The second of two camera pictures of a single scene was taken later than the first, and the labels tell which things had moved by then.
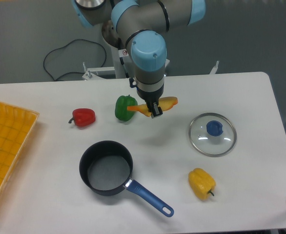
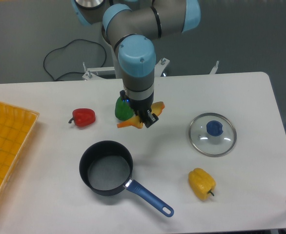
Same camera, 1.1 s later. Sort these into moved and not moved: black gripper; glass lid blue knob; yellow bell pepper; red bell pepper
Moved: black gripper
Not moved: red bell pepper; yellow bell pepper; glass lid blue knob
